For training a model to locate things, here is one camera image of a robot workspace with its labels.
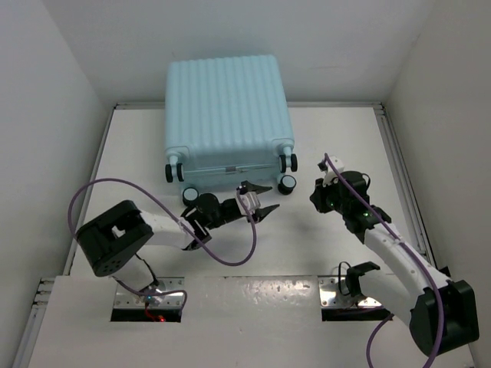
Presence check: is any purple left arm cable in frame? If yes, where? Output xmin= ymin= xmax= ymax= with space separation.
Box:
xmin=68 ymin=177 xmax=258 ymax=311

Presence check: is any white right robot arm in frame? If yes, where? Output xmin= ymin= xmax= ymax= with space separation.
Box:
xmin=310 ymin=171 xmax=479 ymax=357

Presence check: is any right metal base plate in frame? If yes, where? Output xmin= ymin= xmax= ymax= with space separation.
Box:
xmin=318 ymin=275 xmax=382 ymax=310

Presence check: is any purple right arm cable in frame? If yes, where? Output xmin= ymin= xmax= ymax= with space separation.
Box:
xmin=324 ymin=153 xmax=446 ymax=368

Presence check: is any light blue suitcase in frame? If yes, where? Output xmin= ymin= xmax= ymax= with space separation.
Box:
xmin=164 ymin=54 xmax=298 ymax=205

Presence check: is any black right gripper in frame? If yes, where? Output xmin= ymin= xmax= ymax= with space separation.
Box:
xmin=309 ymin=175 xmax=349 ymax=215

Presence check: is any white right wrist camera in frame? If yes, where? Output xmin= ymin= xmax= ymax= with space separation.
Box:
xmin=318 ymin=156 xmax=344 ymax=187

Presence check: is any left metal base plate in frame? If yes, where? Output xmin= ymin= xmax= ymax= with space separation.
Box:
xmin=114 ymin=278 xmax=186 ymax=310

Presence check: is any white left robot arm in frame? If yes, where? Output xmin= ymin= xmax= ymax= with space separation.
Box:
xmin=71 ymin=181 xmax=277 ymax=299

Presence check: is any metal base plate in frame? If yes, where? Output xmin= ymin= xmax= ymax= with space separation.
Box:
xmin=114 ymin=278 xmax=186 ymax=310
xmin=318 ymin=275 xmax=382 ymax=310

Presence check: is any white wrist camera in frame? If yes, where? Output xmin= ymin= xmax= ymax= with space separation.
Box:
xmin=318 ymin=156 xmax=344 ymax=187
xmin=236 ymin=192 xmax=261 ymax=216

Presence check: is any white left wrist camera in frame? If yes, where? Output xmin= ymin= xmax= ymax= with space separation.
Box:
xmin=236 ymin=192 xmax=261 ymax=216

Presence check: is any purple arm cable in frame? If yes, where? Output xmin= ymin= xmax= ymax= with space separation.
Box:
xmin=68 ymin=177 xmax=258 ymax=311
xmin=324 ymin=153 xmax=446 ymax=368

